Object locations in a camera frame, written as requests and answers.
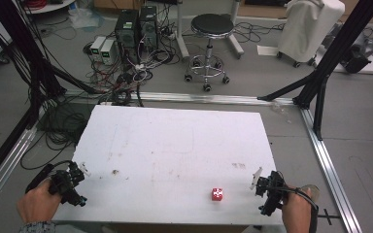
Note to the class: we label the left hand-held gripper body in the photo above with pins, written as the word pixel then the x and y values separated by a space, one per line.
pixel 65 187

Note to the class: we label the black computer tower, green label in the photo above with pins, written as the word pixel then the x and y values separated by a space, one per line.
pixel 127 35

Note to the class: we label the white covered wheeled cart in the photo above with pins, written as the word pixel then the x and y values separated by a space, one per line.
pixel 307 29

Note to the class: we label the black frame strut with braces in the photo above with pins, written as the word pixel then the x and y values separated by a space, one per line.
pixel 336 51

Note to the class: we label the white round table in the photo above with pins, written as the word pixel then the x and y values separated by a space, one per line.
pixel 50 6

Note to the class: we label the grey bench power supply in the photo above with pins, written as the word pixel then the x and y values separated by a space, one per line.
pixel 108 51
pixel 97 47

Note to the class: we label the black and grey machine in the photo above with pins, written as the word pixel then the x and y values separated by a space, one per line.
pixel 359 55

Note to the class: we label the person's left hand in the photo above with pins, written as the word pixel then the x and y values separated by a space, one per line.
pixel 38 203

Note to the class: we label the black round stool, chrome base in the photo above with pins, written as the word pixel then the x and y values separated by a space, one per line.
pixel 211 35

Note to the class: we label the clear plastic bag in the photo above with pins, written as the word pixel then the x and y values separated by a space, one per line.
pixel 84 18

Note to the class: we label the aluminium floor rail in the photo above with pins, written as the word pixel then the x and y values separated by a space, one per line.
pixel 207 98
pixel 330 174
pixel 6 165

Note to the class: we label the white power strip with plugs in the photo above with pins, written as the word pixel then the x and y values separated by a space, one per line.
pixel 140 67

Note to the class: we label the person's right hand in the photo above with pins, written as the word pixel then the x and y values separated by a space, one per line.
pixel 296 210

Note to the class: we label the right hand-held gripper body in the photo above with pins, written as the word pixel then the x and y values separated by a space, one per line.
pixel 272 194

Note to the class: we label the white table leg frame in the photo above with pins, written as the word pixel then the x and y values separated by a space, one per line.
pixel 183 39

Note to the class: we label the red and white cube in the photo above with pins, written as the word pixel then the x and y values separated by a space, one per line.
pixel 217 194

